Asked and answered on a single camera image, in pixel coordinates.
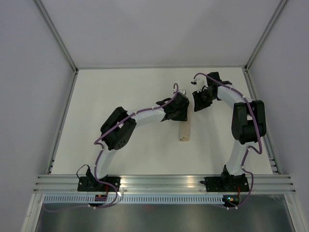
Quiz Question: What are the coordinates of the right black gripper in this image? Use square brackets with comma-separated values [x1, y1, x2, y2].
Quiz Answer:
[192, 88, 216, 112]

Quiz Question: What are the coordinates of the beige cloth napkin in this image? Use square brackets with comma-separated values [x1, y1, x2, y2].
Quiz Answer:
[178, 121, 191, 142]

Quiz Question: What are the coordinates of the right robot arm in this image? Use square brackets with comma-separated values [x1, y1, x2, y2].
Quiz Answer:
[192, 72, 267, 191]

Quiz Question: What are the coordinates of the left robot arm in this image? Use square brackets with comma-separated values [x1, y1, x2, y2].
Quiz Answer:
[86, 92, 189, 191]

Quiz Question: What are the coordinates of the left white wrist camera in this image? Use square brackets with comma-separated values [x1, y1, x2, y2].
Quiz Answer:
[178, 89, 186, 96]

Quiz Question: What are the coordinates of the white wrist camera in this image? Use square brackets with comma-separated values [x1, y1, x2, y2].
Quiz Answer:
[191, 77, 208, 93]
[178, 89, 186, 96]

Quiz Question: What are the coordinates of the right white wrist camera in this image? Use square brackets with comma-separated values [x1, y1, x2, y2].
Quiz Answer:
[191, 77, 208, 93]

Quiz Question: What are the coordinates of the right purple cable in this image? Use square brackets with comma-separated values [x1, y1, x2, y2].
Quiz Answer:
[193, 72, 264, 211]

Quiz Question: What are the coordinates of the purple cable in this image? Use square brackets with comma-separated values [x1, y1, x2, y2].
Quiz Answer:
[193, 72, 264, 211]
[43, 83, 181, 213]

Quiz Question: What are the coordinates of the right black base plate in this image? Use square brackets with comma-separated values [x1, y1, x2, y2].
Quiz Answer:
[200, 174, 250, 193]

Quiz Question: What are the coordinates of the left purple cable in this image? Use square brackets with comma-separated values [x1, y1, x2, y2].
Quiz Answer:
[43, 83, 181, 213]

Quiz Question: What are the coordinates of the aluminium mounting rail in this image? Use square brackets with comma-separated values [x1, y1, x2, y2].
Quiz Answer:
[33, 174, 296, 194]

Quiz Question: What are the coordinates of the right aluminium frame post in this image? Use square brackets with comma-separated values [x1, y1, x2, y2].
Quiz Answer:
[243, 0, 289, 72]

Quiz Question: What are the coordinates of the aluminium frame post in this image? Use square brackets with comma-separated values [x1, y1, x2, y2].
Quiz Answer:
[243, 0, 289, 72]
[33, 0, 79, 73]

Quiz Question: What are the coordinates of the white slotted cable duct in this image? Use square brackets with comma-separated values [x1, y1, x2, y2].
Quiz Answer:
[43, 194, 224, 204]

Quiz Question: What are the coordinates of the left aluminium frame post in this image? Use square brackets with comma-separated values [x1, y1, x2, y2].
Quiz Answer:
[33, 0, 79, 73]

